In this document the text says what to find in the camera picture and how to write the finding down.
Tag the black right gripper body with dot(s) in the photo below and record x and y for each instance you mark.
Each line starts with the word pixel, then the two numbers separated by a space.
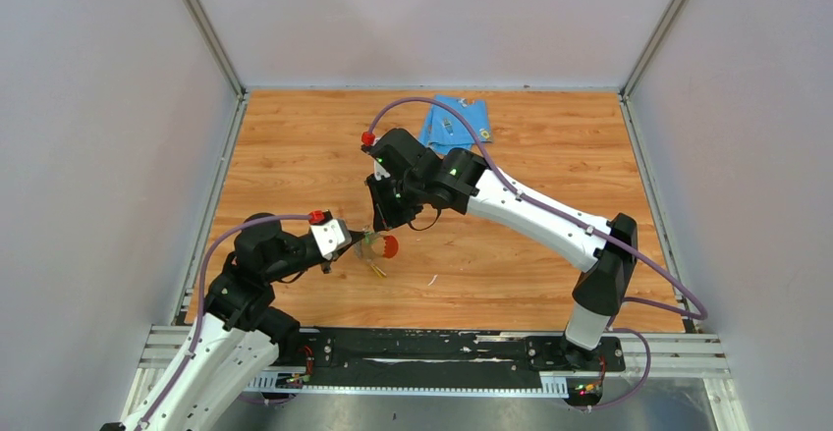
pixel 397 204

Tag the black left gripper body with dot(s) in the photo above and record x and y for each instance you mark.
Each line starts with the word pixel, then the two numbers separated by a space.
pixel 326 264

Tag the metal keyring plate with spring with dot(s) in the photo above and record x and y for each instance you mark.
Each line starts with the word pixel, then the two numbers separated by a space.
pixel 386 248

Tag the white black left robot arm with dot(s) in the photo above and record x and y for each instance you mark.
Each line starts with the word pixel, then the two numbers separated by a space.
pixel 238 331

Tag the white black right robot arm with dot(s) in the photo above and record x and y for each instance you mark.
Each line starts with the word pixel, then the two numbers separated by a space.
pixel 409 176

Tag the blue folded cloth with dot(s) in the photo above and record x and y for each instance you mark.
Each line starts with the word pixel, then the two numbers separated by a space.
pixel 442 131

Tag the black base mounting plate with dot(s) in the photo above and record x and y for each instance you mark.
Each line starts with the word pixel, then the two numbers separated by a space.
pixel 439 359

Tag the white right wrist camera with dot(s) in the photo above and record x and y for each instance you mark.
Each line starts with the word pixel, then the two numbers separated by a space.
pixel 379 170

